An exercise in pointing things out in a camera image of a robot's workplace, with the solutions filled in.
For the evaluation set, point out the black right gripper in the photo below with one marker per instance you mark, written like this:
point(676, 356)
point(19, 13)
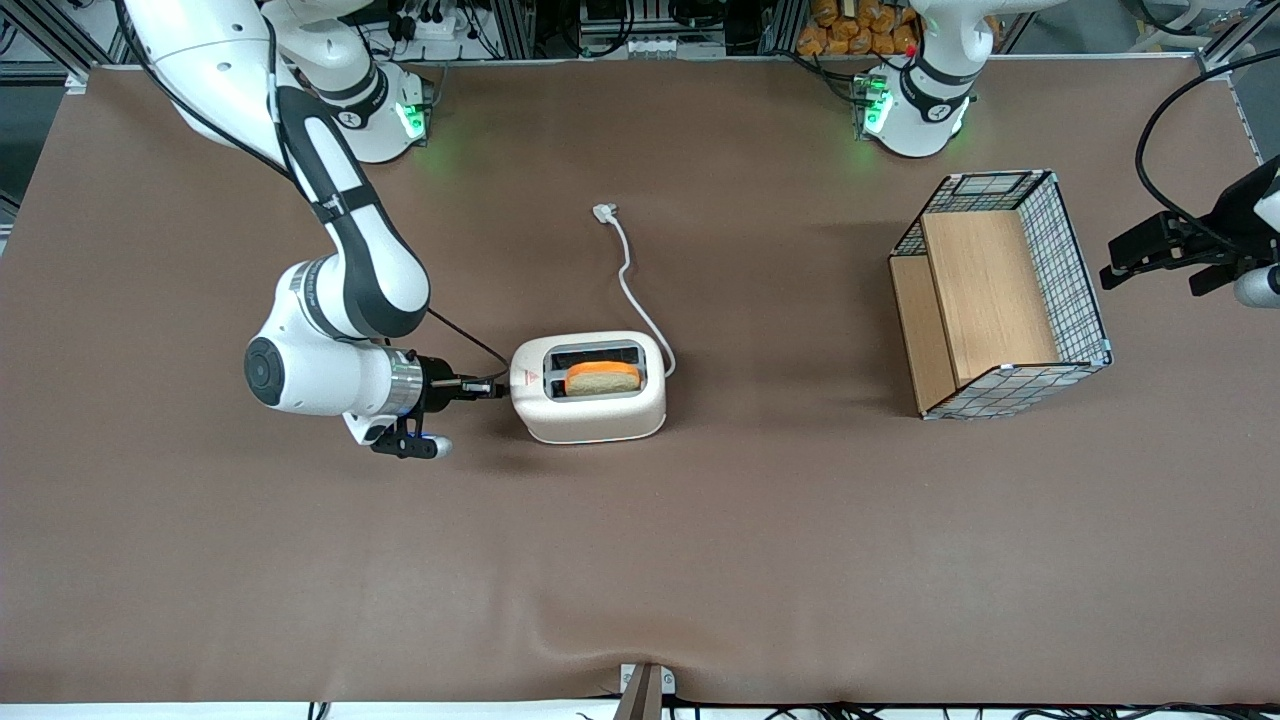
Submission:
point(436, 384)

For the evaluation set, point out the metal table edge bracket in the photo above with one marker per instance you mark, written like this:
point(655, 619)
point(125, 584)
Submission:
point(645, 690)

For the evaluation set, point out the aluminium frame strut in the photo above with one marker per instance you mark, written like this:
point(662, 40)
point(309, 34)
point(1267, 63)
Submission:
point(1235, 35)
point(60, 40)

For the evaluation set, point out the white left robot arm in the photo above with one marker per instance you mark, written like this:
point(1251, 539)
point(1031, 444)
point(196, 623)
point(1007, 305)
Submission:
point(915, 110)

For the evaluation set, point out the white power strip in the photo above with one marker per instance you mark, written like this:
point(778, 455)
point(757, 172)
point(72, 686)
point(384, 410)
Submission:
point(435, 22)

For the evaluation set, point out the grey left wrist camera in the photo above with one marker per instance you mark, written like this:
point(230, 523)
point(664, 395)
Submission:
point(1258, 287)

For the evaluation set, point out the white two-slot toaster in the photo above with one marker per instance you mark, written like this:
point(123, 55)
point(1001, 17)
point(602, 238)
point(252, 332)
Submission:
point(590, 420)

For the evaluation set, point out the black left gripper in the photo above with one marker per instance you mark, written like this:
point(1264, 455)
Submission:
point(1232, 222)

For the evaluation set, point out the bag of brown buns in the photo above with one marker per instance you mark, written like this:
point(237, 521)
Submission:
point(850, 25)

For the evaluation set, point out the bread slice with orange crust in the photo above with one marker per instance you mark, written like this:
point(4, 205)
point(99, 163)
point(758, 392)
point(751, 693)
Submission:
point(602, 380)

